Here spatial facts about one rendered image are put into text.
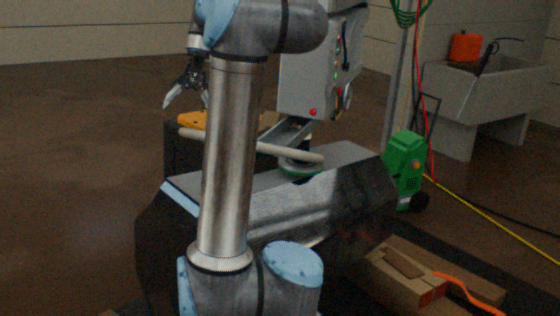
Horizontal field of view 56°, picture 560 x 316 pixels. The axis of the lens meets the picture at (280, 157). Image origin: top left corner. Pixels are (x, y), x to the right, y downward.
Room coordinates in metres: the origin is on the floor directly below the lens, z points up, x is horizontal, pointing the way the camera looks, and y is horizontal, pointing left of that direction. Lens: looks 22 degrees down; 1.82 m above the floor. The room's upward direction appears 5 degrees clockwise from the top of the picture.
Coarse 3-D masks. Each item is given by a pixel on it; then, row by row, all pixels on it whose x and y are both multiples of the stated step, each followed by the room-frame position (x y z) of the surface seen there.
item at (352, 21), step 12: (336, 12) 2.71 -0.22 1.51; (348, 12) 2.71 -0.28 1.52; (360, 12) 2.73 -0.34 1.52; (348, 24) 2.62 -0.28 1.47; (360, 24) 2.73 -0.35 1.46; (348, 36) 2.56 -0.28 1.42; (348, 48) 2.52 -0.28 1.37; (348, 60) 2.55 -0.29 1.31; (360, 60) 2.94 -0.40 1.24; (348, 72) 2.59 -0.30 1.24
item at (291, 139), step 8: (336, 112) 2.44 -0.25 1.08; (288, 120) 2.19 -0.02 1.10; (312, 120) 2.17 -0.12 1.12; (320, 120) 2.29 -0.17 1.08; (272, 128) 2.01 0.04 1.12; (280, 128) 2.09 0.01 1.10; (288, 128) 2.16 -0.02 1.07; (296, 128) 2.17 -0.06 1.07; (304, 128) 2.05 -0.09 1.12; (312, 128) 2.17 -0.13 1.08; (264, 136) 1.91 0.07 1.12; (272, 136) 2.00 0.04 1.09; (280, 136) 2.04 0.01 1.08; (288, 136) 2.05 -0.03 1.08; (296, 136) 1.94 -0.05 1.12; (304, 136) 2.05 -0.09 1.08; (280, 144) 1.95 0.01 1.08; (288, 144) 1.84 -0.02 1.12; (296, 144) 1.94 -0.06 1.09
